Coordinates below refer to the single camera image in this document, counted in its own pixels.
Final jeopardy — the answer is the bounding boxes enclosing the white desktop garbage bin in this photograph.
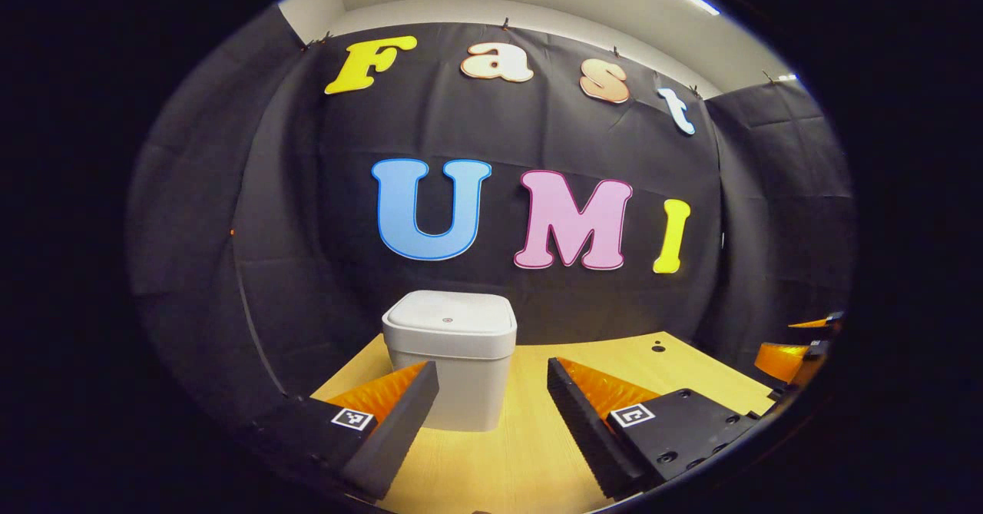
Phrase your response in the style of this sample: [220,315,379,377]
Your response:
[382,290,518,433]

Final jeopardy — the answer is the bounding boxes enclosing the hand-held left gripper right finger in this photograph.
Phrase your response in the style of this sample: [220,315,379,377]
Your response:
[546,356,772,501]

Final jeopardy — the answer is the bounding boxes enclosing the wooden desktop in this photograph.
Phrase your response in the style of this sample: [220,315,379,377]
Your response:
[311,331,776,514]

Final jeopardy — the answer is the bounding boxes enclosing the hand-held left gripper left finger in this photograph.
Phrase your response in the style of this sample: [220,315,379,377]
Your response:
[244,360,441,502]

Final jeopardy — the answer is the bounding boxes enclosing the black backdrop cloth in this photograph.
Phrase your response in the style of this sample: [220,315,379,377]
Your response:
[127,3,857,438]

